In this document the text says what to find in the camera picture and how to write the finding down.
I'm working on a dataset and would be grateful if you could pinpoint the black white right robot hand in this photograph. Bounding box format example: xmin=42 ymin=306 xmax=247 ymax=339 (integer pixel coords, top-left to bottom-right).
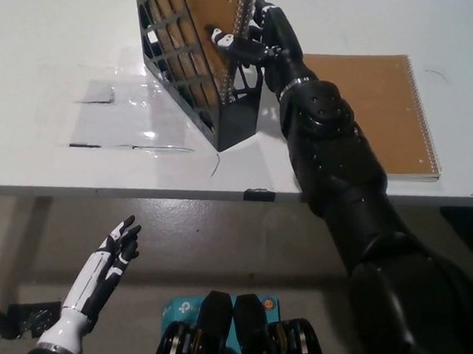
xmin=205 ymin=0 xmax=317 ymax=97

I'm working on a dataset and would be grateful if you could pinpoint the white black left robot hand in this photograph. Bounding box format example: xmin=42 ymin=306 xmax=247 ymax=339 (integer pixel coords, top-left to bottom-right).
xmin=36 ymin=208 xmax=143 ymax=354

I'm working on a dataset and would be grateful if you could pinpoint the brown spiral notebook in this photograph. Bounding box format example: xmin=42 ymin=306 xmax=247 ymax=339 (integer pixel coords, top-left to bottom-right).
xmin=135 ymin=0 xmax=258 ymax=113
xmin=292 ymin=46 xmax=452 ymax=185

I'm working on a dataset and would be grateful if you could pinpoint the black lattice book holder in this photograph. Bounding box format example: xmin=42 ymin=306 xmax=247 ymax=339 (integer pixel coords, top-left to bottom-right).
xmin=118 ymin=0 xmax=272 ymax=156

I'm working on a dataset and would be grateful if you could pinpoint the black table foot plate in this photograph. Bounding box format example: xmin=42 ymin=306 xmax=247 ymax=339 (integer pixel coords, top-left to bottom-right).
xmin=0 ymin=296 xmax=62 ymax=344

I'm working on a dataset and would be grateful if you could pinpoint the black tape on table edge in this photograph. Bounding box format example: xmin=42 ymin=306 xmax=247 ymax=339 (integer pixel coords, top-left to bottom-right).
xmin=243 ymin=186 xmax=277 ymax=203

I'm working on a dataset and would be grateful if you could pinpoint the transparent plastic sheet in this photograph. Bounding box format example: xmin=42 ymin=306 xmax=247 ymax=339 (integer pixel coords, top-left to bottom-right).
xmin=56 ymin=62 xmax=203 ymax=158

